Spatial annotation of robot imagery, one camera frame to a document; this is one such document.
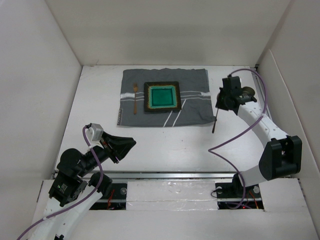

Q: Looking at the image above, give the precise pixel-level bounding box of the copper fork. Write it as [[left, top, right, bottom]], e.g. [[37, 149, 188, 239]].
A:
[[133, 82, 138, 115]]

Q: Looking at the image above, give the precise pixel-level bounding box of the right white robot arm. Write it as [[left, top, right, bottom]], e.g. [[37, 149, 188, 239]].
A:
[[216, 76, 303, 197]]

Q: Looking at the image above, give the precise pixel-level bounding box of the aluminium rail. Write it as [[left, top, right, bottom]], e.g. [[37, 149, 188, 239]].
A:
[[52, 170, 291, 180], [250, 65, 286, 164]]

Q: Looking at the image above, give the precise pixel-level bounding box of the right aluminium rail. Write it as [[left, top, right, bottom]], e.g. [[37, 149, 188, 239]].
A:
[[250, 65, 286, 164]]

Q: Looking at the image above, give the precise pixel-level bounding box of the square green ceramic plate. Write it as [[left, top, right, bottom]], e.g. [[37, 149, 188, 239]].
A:
[[143, 81, 182, 112]]

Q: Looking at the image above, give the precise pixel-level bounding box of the white and brown cup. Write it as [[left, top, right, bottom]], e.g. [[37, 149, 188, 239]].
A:
[[242, 86, 256, 96]]

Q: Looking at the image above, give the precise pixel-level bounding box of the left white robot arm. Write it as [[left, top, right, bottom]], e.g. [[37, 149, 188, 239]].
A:
[[31, 132, 136, 240]]

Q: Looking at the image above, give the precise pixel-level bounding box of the copper spoon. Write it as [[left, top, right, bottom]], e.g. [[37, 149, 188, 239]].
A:
[[212, 93, 220, 134]]

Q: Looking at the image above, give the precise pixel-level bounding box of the grey striped cloth placemat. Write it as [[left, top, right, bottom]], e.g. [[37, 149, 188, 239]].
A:
[[117, 68, 216, 128]]

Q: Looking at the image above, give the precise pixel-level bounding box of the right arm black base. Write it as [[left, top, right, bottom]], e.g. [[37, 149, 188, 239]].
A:
[[211, 176, 264, 210]]

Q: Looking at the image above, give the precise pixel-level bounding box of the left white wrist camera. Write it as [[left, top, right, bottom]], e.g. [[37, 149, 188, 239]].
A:
[[86, 123, 104, 142]]

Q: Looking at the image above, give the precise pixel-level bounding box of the front aluminium rail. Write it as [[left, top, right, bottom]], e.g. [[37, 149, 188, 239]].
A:
[[52, 170, 291, 180]]

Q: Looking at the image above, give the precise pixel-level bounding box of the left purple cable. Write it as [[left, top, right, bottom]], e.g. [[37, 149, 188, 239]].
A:
[[16, 126, 105, 240]]

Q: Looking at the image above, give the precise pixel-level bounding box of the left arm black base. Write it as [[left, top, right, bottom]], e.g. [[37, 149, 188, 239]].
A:
[[90, 183, 128, 210]]

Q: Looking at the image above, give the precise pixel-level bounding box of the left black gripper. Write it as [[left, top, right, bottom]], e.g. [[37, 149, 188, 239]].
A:
[[78, 130, 137, 176]]

